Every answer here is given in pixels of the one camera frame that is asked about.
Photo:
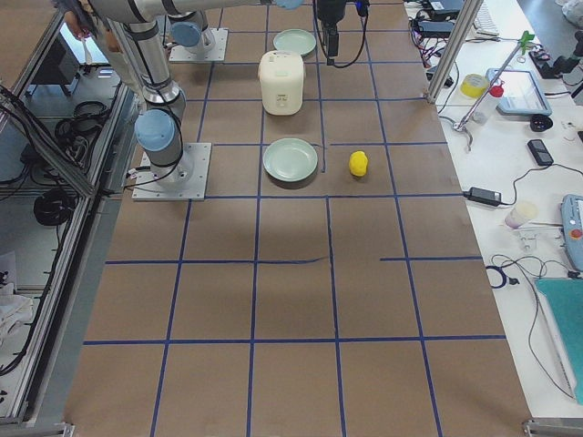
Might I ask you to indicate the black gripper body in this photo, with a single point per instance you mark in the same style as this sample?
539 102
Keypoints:
329 14

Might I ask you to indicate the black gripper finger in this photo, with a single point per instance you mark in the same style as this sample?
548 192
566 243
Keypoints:
331 42

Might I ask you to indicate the cream white rice cooker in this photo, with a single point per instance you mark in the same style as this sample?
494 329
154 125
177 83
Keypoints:
281 74

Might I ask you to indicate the pale green plate far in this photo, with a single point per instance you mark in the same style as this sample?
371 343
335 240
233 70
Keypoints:
296 40

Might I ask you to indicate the pale green plate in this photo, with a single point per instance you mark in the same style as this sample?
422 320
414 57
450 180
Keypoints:
290 159
296 40

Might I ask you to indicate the black laptop charger top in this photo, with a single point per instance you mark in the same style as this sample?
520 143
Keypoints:
433 29

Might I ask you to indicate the yellow rubber duck toy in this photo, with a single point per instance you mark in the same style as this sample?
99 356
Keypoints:
358 164

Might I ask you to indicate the pale green plate near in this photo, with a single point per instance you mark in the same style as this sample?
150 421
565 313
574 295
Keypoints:
290 159

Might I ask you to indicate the yellow tape roll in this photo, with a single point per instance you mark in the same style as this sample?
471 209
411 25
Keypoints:
474 85

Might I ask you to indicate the metal rod with green clip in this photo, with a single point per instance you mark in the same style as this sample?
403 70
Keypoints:
523 43

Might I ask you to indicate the bottle with red cap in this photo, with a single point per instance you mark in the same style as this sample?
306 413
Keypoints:
488 104

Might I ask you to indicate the blue teach pendant tablet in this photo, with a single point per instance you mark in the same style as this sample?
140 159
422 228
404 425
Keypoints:
523 95

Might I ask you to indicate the black power adapter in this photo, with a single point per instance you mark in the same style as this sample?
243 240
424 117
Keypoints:
483 196

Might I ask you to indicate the black remote handset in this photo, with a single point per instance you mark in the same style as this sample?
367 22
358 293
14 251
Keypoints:
539 152

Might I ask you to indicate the brown paper table cover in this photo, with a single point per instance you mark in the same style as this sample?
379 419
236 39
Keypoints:
331 306

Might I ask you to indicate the translucent plastic cup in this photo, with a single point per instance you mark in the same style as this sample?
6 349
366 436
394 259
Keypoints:
520 214

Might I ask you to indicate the teal cutting mat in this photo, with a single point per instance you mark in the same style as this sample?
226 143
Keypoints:
564 297

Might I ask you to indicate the aluminium frame post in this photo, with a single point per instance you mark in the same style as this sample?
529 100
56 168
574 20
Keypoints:
464 22

